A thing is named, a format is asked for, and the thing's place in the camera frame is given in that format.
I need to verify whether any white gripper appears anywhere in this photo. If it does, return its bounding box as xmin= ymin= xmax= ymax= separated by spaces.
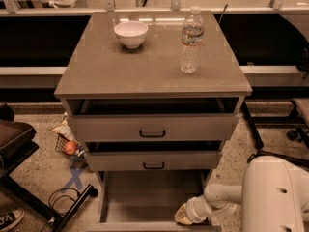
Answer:
xmin=175 ymin=195 xmax=223 ymax=225

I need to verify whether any grey drawer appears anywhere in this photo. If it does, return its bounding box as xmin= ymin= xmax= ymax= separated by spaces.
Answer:
xmin=69 ymin=98 xmax=239 ymax=142
xmin=84 ymin=141 xmax=221 ymax=171
xmin=87 ymin=170 xmax=221 ymax=232

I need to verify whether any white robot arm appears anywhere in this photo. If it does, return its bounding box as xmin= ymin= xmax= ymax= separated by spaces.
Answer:
xmin=175 ymin=156 xmax=309 ymax=232

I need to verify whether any grey drawer cabinet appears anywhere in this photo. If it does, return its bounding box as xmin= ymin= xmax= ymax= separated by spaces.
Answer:
xmin=53 ymin=11 xmax=253 ymax=196

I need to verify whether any red apple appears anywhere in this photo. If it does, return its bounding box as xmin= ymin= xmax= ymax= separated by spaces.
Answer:
xmin=64 ymin=141 xmax=77 ymax=155

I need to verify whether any snack bag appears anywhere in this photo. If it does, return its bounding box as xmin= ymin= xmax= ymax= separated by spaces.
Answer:
xmin=52 ymin=113 xmax=75 ymax=141

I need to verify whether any black office chair base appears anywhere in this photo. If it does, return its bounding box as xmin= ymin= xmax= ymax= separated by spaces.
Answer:
xmin=242 ymin=98 xmax=309 ymax=169

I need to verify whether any black and white sneaker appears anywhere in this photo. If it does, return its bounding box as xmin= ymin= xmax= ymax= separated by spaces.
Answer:
xmin=0 ymin=209 xmax=24 ymax=232

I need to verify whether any black chair on left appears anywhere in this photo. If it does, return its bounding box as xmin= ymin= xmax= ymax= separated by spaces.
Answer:
xmin=0 ymin=103 xmax=99 ymax=232

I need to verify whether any white ceramic bowl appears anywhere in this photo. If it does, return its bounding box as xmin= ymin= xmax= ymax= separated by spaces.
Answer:
xmin=114 ymin=21 xmax=148 ymax=48

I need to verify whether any clear plastic water bottle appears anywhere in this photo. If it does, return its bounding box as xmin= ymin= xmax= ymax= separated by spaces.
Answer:
xmin=180 ymin=6 xmax=205 ymax=73

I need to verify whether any black wire basket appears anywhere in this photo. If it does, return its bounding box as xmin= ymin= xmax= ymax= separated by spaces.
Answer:
xmin=55 ymin=134 xmax=85 ymax=162

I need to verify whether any black cable on floor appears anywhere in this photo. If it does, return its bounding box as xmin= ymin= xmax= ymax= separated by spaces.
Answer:
xmin=39 ymin=187 xmax=83 ymax=232

